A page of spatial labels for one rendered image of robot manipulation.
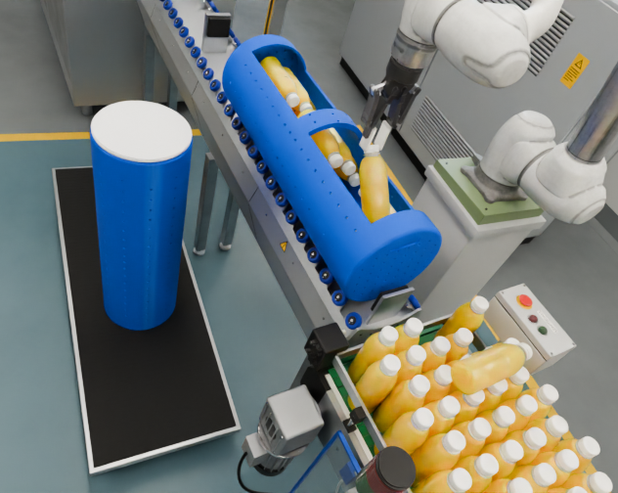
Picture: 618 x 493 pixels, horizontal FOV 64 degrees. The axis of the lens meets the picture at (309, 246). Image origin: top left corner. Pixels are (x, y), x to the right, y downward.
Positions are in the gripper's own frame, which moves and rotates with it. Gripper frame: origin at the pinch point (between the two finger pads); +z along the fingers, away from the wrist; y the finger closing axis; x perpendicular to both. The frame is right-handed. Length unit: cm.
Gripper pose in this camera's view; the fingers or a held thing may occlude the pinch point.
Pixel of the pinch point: (375, 136)
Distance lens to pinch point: 124.0
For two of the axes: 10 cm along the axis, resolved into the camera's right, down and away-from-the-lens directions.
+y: -8.7, 1.8, -4.7
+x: 4.3, 7.4, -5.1
